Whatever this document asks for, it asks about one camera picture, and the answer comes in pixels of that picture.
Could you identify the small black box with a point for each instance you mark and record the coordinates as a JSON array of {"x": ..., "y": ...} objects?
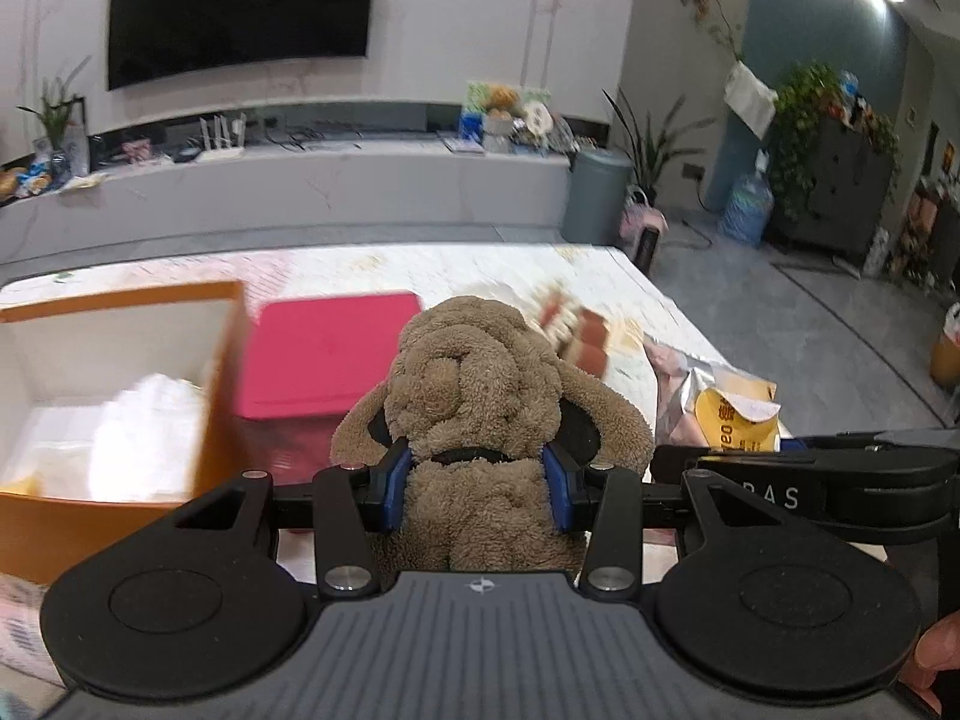
[{"x": 187, "y": 155}]

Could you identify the marble television console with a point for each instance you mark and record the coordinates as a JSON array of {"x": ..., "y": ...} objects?
[{"x": 300, "y": 195}]

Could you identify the grey trash can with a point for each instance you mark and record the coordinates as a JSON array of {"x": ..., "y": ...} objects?
[{"x": 596, "y": 195}]

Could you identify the blue snack bag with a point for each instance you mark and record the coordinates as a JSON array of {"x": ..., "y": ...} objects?
[{"x": 34, "y": 180}]

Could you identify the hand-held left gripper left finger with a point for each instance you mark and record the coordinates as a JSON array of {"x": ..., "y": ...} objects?
[{"x": 394, "y": 481}]

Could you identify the green plant in glass vase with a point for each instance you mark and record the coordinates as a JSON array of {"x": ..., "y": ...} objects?
[{"x": 60, "y": 116}]

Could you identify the bushy ivy plant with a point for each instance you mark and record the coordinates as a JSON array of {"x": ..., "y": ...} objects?
[{"x": 806, "y": 105}]

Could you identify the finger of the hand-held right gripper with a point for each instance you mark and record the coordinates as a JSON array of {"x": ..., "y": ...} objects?
[{"x": 667, "y": 465}]

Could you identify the white lace cloth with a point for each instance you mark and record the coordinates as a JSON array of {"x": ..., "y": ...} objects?
[{"x": 150, "y": 442}]

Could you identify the pink basket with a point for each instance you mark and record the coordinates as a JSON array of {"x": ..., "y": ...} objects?
[{"x": 631, "y": 210}]

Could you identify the white router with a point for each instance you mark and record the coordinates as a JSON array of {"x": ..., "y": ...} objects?
[{"x": 223, "y": 152}]

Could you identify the flat white book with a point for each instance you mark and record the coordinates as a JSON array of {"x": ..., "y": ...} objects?
[{"x": 461, "y": 145}]

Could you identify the long-leaved potted plant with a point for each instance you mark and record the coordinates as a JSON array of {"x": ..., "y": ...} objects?
[{"x": 652, "y": 142}]

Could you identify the pink space heater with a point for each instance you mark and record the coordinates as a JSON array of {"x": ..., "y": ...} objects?
[{"x": 651, "y": 240}]

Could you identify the white hanging cloth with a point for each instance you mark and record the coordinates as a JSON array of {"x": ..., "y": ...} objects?
[{"x": 750, "y": 97}]

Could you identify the brown plush dog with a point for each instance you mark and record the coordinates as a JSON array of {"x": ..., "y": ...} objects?
[{"x": 480, "y": 375}]

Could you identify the green picture board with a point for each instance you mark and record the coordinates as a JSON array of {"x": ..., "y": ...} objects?
[{"x": 474, "y": 94}]

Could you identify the yellow snack packet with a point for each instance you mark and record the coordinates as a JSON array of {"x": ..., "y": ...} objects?
[{"x": 731, "y": 412}]

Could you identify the golden gourd ornament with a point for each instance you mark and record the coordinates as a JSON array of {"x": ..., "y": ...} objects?
[{"x": 7, "y": 184}]

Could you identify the blue water jug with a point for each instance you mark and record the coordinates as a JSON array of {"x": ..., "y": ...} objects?
[{"x": 746, "y": 210}]

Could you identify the green papers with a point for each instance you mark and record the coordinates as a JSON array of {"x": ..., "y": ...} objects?
[{"x": 82, "y": 180}]

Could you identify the black wall television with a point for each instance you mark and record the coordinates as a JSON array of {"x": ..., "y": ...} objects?
[{"x": 240, "y": 7}]

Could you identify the grey bouquet wrap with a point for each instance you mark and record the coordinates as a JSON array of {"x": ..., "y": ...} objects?
[{"x": 500, "y": 135}]

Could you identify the orange cardboard box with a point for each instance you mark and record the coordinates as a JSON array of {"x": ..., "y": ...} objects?
[{"x": 90, "y": 532}]

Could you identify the small teddy bear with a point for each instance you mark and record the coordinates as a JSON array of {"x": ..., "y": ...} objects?
[{"x": 502, "y": 100}]

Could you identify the person's right hand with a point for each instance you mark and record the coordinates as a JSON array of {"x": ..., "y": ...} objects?
[{"x": 941, "y": 652}]

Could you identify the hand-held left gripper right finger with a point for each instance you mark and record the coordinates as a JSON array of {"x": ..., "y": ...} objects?
[{"x": 561, "y": 484}]

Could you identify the pink photo card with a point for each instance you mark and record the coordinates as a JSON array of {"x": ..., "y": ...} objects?
[{"x": 136, "y": 149}]

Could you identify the brown toy cake slice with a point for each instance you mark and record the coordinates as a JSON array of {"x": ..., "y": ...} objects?
[{"x": 574, "y": 326}]

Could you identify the red lidded clear container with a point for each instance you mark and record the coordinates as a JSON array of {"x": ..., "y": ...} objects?
[{"x": 322, "y": 360}]

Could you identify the dark cabinet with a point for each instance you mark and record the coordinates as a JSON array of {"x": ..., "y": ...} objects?
[{"x": 840, "y": 195}]

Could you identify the silvery plastic packet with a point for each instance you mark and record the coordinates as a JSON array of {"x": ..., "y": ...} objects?
[{"x": 679, "y": 390}]

